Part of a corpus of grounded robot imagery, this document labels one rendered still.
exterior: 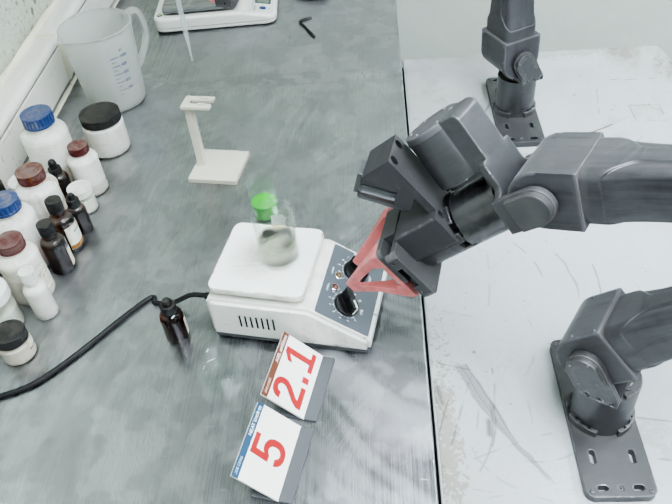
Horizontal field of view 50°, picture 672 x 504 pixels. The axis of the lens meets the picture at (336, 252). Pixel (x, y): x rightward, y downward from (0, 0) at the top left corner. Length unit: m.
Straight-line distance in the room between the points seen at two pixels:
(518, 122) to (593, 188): 0.64
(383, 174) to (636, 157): 0.21
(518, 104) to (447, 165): 0.59
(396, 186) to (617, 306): 0.24
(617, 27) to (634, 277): 1.50
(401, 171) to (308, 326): 0.27
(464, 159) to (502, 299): 0.33
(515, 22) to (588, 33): 1.26
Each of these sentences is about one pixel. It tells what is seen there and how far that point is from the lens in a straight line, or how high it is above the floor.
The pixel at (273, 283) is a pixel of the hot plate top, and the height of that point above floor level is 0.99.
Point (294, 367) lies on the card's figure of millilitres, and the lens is 0.85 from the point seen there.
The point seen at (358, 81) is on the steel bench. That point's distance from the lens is 1.37.
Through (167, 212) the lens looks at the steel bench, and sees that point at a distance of 1.13.
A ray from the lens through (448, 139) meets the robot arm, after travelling 0.65.
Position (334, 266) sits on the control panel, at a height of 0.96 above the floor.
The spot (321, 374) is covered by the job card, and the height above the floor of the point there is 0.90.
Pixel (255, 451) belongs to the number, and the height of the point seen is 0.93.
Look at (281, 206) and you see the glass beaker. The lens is 0.86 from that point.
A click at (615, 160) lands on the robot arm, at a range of 0.61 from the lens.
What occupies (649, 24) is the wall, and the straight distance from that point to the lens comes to 2.45.
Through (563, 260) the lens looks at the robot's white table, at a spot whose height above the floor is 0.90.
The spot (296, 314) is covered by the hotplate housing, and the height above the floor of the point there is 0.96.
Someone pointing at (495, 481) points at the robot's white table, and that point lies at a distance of 0.80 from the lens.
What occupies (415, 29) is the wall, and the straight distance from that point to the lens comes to 2.30.
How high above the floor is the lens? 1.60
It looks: 44 degrees down
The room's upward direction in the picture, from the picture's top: 6 degrees counter-clockwise
